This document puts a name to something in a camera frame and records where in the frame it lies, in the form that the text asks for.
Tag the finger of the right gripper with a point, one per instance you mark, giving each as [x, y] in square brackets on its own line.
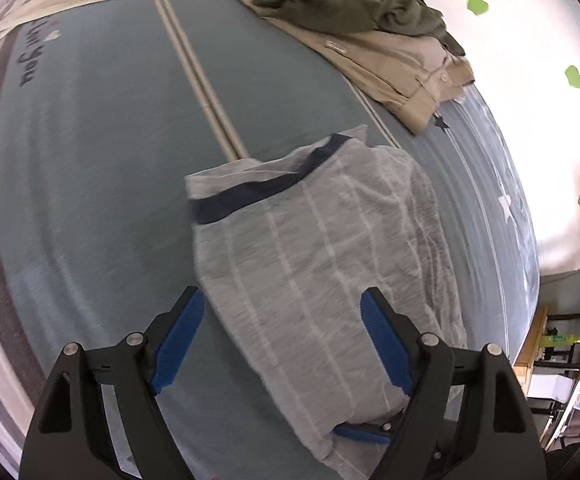
[368, 433]

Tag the olive green garment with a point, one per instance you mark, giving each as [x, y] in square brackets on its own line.
[412, 18]

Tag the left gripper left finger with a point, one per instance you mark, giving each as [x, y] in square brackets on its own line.
[69, 436]

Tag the grey striped t-shirt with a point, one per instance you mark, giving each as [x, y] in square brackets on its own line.
[284, 250]

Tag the white headboard with apples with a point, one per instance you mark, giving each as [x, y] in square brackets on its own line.
[525, 56]

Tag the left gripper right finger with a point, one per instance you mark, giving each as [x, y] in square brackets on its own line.
[467, 417]

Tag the shelf with clutter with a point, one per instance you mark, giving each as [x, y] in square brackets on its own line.
[548, 366]

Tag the striped blue bed sheet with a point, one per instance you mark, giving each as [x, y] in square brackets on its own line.
[107, 109]

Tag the beige trousers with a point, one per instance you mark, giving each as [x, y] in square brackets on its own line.
[409, 76]

